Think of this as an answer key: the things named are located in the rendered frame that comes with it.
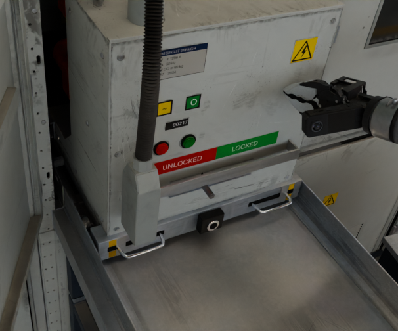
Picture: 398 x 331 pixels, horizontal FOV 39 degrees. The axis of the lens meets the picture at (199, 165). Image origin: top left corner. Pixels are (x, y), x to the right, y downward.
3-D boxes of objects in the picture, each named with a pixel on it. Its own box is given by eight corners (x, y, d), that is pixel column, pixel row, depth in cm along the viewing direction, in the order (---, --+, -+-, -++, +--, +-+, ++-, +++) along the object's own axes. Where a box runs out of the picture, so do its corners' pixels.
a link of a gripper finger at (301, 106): (297, 96, 121) (333, 108, 115) (280, 106, 118) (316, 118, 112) (297, 83, 119) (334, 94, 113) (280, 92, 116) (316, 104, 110)
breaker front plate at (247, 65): (291, 186, 141) (346, 10, 110) (110, 243, 121) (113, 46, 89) (289, 183, 142) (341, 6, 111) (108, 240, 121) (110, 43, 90)
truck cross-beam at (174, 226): (297, 196, 145) (302, 179, 141) (98, 262, 122) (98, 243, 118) (286, 184, 148) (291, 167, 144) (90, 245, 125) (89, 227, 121)
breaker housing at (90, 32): (291, 183, 142) (346, 4, 110) (106, 241, 121) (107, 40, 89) (196, 77, 174) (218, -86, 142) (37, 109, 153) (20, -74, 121)
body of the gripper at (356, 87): (338, 108, 116) (391, 125, 108) (312, 123, 111) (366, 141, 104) (340, 73, 112) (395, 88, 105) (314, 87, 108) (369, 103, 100)
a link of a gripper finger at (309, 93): (297, 83, 119) (334, 94, 113) (280, 92, 116) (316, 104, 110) (298, 69, 118) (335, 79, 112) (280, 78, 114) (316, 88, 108)
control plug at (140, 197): (157, 240, 111) (163, 175, 99) (134, 248, 108) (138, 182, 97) (140, 213, 115) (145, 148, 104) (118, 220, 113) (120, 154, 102)
